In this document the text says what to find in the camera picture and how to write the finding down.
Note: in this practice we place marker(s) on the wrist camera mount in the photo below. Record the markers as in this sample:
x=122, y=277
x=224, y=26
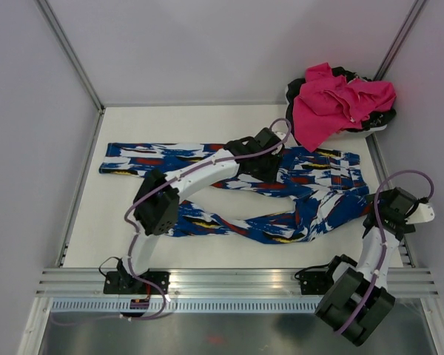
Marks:
x=280, y=135
x=423, y=214

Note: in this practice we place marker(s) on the pink trousers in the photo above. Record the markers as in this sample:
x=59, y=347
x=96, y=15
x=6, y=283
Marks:
x=328, y=103

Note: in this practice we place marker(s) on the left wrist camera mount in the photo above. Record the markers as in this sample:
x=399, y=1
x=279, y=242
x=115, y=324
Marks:
x=280, y=135

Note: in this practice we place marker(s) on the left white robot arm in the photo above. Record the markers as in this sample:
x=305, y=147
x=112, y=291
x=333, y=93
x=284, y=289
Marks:
x=155, y=208

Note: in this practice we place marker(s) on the white slotted cable duct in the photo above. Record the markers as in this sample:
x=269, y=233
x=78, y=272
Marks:
x=243, y=306

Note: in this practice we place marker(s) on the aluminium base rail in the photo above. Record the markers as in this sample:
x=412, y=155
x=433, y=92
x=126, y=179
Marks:
x=224, y=283

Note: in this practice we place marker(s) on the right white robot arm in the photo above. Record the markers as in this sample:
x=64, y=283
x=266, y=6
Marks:
x=359, y=299

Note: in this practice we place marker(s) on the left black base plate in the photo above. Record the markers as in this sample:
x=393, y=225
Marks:
x=125, y=284

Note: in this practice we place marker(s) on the black garment pile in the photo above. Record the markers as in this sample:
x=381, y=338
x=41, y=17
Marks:
x=292, y=89

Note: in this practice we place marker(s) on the aluminium frame post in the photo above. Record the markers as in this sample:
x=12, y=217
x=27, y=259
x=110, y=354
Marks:
x=400, y=38
x=60, y=36

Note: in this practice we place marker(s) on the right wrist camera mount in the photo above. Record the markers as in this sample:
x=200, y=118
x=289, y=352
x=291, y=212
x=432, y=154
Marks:
x=423, y=214

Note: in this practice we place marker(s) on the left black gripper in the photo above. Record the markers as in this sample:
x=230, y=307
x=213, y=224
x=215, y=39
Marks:
x=271, y=176

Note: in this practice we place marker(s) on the right aluminium frame post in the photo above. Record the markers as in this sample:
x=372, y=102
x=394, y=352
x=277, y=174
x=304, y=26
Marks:
x=400, y=38

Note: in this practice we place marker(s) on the left aluminium frame post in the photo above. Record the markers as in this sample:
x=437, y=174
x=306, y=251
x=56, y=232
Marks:
x=60, y=36

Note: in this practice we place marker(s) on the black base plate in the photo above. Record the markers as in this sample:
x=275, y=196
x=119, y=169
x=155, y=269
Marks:
x=314, y=281
x=125, y=284

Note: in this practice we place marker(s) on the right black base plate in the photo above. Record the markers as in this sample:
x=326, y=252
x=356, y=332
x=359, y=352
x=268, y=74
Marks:
x=314, y=281

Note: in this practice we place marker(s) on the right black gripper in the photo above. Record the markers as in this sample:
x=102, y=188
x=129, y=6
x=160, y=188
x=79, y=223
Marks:
x=383, y=194

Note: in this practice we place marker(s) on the blue white patterned trousers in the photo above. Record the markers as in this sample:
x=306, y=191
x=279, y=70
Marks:
x=326, y=187

